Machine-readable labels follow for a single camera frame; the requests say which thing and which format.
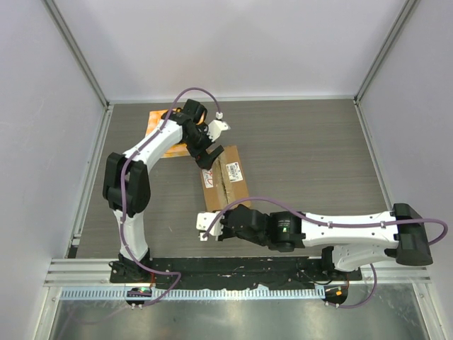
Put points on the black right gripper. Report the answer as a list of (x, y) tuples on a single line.
[(224, 234)]

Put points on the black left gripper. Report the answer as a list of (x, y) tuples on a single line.
[(203, 159)]

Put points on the brown cardboard express box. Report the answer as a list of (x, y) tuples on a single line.
[(225, 182)]

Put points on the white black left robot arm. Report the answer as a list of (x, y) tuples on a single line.
[(126, 184)]

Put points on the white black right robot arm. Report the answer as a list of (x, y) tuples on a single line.
[(347, 242)]

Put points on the orange checkered cloth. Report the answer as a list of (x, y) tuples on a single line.
[(178, 150)]

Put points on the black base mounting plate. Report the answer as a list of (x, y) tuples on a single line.
[(275, 273)]

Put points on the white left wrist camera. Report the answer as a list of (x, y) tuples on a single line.
[(217, 126)]

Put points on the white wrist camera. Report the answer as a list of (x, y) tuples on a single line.
[(217, 126), (204, 220)]

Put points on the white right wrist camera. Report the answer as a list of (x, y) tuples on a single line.
[(204, 220)]

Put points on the white slotted cable duct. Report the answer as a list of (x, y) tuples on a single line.
[(130, 293)]

